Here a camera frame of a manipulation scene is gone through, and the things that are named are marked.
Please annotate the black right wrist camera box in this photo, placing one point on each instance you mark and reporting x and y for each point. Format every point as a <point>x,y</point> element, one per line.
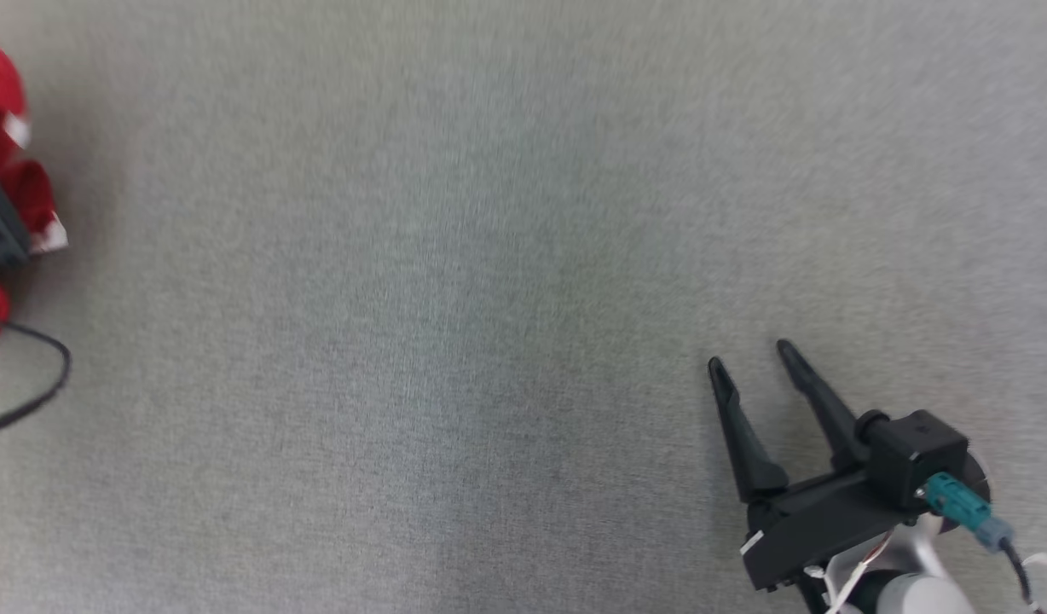
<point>916,452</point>

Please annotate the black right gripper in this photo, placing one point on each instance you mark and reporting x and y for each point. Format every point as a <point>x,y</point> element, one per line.
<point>813,520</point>

